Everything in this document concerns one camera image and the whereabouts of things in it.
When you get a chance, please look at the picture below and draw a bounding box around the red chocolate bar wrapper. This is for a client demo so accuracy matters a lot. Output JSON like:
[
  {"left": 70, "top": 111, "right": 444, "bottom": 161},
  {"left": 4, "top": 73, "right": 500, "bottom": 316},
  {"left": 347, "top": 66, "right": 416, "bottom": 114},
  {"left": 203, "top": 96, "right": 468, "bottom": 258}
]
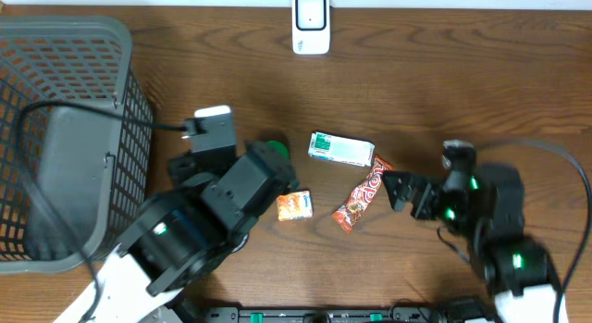
[{"left": 332, "top": 155, "right": 394, "bottom": 233}]

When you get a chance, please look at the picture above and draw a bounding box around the white green carton box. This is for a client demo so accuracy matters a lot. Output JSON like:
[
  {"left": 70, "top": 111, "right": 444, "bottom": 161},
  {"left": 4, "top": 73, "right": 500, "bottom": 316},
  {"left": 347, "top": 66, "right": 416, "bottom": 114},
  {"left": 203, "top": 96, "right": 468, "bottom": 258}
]
[{"left": 308, "top": 131, "right": 375, "bottom": 167}]

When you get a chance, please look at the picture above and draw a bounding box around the small orange snack packet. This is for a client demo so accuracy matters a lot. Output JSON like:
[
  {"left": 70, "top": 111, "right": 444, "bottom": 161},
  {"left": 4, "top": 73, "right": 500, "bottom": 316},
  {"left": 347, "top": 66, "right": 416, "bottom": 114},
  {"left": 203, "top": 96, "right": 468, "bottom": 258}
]
[{"left": 276, "top": 191, "right": 314, "bottom": 221}]

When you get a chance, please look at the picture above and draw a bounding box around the green lid jar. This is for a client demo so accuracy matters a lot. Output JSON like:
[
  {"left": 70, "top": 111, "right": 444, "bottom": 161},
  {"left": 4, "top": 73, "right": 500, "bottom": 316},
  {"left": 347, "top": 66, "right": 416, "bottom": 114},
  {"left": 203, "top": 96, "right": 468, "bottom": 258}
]
[{"left": 266, "top": 140, "right": 290, "bottom": 159}]

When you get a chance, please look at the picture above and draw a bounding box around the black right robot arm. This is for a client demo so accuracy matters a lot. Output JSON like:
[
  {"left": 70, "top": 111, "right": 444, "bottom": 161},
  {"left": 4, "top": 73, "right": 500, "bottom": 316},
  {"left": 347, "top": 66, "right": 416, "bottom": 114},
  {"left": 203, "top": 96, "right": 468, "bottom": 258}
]
[{"left": 382, "top": 164, "right": 562, "bottom": 322}]

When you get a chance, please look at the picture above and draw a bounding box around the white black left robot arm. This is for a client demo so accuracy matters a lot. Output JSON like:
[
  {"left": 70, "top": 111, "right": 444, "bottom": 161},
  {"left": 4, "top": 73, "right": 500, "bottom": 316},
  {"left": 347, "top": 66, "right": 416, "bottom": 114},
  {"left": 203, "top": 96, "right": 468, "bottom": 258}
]
[{"left": 57, "top": 142, "right": 298, "bottom": 322}]

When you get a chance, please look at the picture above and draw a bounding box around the white barcode scanner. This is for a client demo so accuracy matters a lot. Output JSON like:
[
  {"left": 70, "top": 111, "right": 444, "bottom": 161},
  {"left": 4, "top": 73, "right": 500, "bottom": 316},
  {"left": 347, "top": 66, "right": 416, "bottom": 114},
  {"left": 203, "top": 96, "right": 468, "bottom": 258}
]
[{"left": 291, "top": 0, "right": 331, "bottom": 56}]

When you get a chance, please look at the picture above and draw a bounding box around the grey plastic basket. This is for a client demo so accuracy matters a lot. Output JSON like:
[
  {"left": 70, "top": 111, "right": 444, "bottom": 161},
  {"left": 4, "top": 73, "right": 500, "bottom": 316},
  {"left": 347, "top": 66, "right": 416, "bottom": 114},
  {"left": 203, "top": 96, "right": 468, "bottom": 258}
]
[{"left": 1, "top": 17, "right": 153, "bottom": 274}]

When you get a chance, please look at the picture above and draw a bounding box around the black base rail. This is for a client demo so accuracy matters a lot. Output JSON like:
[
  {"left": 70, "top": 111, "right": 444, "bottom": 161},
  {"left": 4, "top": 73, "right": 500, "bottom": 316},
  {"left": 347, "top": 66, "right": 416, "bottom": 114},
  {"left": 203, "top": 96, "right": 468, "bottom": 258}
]
[{"left": 196, "top": 306, "right": 450, "bottom": 323}]

